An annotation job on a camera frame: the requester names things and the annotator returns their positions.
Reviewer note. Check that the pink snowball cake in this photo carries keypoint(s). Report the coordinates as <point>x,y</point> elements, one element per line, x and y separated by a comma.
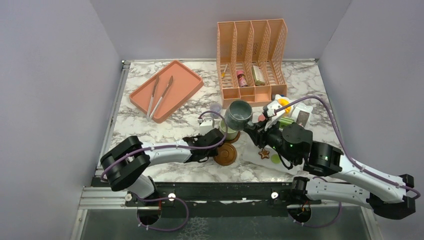
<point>261,118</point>

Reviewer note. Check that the pink dessert tray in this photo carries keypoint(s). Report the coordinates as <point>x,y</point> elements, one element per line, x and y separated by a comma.
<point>166,91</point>

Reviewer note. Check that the dark blue-green ceramic mug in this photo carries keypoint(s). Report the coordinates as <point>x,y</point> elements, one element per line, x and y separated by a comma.
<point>238,115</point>

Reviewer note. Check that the yellow frosted donut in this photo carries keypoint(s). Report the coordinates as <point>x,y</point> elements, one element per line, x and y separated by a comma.
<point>284,102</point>

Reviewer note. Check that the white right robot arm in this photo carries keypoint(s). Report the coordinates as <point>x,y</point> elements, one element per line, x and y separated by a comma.
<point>337,177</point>

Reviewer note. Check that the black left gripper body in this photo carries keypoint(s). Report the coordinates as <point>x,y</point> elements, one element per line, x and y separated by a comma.
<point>271,137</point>

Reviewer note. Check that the tan box in organizer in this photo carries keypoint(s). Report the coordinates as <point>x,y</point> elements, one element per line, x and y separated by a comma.
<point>258,76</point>

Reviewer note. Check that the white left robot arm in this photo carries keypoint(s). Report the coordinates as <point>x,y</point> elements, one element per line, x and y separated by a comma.
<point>123,166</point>

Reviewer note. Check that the brown wooden coaster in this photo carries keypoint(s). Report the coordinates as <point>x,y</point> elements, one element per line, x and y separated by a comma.
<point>227,154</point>
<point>235,139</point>

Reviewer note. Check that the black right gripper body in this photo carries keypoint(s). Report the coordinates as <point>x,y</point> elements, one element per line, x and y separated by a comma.
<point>208,139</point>

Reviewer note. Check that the brown star cookie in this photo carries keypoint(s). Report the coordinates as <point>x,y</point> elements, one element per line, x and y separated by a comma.
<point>264,154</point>

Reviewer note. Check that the pink bottle in organizer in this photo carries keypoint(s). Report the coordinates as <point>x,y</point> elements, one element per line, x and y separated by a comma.
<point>241,79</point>

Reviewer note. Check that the light green ceramic mug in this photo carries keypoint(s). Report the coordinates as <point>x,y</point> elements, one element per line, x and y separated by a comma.
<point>229,134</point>

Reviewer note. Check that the green macaron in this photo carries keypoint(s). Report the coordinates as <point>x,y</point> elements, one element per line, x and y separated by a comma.
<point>275,159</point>

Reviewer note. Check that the pink mesh file organizer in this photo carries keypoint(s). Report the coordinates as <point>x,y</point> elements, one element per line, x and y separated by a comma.
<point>241,44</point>

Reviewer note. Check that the white tiered dessert stand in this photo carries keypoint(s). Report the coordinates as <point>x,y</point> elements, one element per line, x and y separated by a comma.
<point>285,165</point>

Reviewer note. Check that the green layered cake slice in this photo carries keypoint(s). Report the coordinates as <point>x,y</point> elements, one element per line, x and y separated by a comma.
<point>285,121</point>

